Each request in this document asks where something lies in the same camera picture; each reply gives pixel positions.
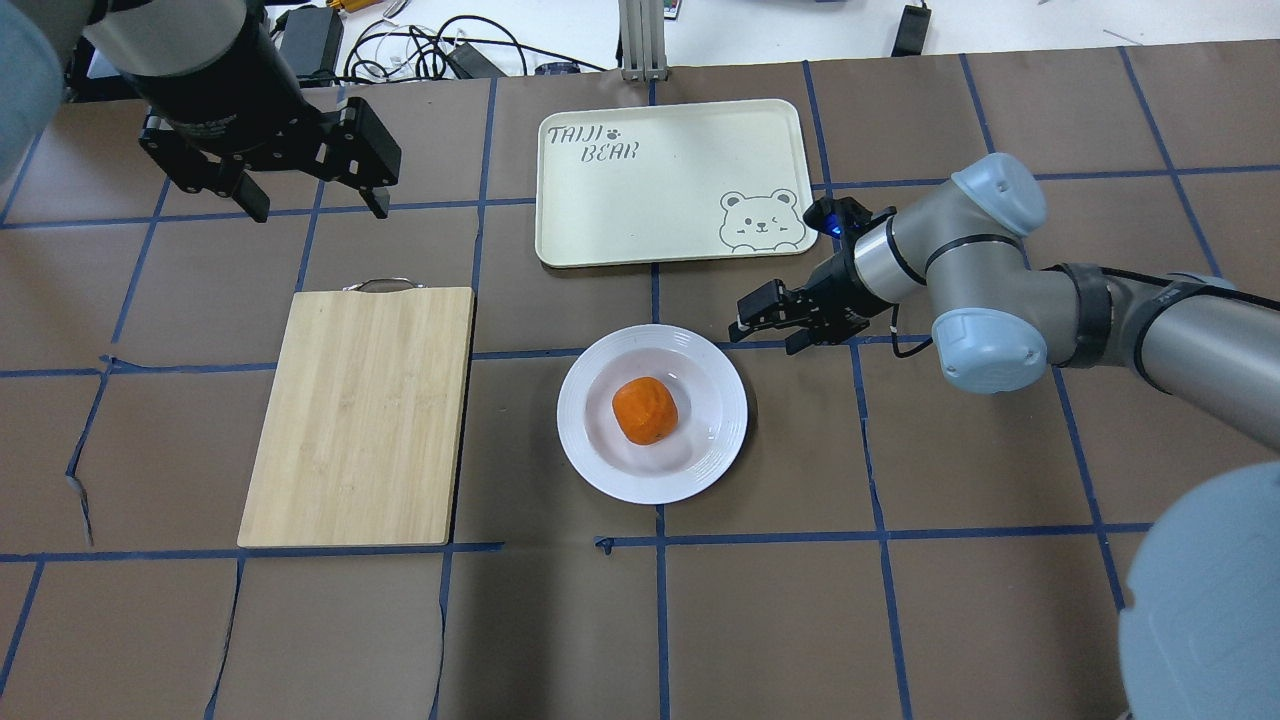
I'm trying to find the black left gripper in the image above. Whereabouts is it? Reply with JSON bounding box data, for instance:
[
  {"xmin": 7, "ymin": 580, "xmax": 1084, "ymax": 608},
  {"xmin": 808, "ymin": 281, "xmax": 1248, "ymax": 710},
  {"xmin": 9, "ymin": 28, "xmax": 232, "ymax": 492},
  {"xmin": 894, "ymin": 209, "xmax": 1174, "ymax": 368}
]
[{"xmin": 122, "ymin": 20, "xmax": 403, "ymax": 223}]

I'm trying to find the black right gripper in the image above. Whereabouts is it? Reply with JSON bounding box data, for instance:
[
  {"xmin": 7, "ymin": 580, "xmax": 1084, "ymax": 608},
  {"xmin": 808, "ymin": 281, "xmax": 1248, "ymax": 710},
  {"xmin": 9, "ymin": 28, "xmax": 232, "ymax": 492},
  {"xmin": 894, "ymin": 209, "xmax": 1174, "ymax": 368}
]
[{"xmin": 727, "ymin": 250, "xmax": 891, "ymax": 356}]

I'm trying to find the orange fruit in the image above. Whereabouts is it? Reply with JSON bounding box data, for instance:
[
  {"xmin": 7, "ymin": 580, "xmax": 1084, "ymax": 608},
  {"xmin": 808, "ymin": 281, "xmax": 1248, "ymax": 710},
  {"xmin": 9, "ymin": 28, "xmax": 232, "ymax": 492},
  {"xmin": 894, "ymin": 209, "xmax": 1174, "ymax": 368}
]
[{"xmin": 611, "ymin": 375, "xmax": 680, "ymax": 446}]

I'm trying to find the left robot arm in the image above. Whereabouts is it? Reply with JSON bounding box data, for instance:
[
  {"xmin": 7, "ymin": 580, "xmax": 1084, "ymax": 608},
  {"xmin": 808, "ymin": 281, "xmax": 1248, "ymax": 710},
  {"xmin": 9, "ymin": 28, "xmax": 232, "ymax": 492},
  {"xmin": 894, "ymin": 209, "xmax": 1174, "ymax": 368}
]
[{"xmin": 1, "ymin": 1, "xmax": 402, "ymax": 223}]

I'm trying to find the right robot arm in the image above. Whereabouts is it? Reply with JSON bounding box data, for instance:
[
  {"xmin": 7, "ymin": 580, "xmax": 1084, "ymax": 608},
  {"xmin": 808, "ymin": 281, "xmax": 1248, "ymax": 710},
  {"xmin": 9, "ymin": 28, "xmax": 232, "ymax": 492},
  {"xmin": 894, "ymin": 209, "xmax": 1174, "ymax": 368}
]
[{"xmin": 719, "ymin": 152, "xmax": 1279, "ymax": 719}]

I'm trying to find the cream bear tray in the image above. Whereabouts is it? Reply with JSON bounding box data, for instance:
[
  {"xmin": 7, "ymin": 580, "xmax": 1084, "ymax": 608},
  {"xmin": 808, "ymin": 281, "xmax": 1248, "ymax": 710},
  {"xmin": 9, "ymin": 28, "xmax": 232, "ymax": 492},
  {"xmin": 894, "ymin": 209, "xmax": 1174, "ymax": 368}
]
[{"xmin": 534, "ymin": 97, "xmax": 817, "ymax": 269}]

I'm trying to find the white round plate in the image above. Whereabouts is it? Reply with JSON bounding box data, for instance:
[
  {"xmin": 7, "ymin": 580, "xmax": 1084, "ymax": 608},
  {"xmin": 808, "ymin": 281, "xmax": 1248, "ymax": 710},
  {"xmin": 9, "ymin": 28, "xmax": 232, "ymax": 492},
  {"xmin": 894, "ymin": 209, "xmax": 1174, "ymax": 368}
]
[{"xmin": 556, "ymin": 324, "xmax": 748, "ymax": 505}]

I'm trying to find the bamboo cutting board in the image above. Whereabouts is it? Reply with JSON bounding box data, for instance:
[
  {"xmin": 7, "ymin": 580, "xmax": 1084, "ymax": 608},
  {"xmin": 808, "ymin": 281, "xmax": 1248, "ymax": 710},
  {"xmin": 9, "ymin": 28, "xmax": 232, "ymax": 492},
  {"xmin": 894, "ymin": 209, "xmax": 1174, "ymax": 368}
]
[{"xmin": 237, "ymin": 284, "xmax": 476, "ymax": 550}]

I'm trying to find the black power adapter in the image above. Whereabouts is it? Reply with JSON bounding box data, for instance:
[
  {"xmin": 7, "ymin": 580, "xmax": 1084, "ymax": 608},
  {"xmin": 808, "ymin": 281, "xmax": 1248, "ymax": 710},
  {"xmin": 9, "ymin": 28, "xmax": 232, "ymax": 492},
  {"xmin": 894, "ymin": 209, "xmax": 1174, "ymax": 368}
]
[{"xmin": 890, "ymin": 1, "xmax": 932, "ymax": 58}]

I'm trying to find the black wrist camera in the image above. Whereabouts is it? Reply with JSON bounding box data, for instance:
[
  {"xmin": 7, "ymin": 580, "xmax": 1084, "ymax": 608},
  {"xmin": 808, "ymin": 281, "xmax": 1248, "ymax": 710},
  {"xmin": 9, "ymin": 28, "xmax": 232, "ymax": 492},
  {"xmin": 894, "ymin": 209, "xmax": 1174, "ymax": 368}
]
[{"xmin": 803, "ymin": 197, "xmax": 897, "ymax": 243}]

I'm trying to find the aluminium frame post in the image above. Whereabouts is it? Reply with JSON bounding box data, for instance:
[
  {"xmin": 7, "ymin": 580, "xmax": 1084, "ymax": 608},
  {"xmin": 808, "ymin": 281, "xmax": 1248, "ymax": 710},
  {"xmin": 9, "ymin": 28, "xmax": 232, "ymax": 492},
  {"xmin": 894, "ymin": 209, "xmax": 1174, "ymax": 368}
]
[{"xmin": 618, "ymin": 0, "xmax": 669, "ymax": 82}]

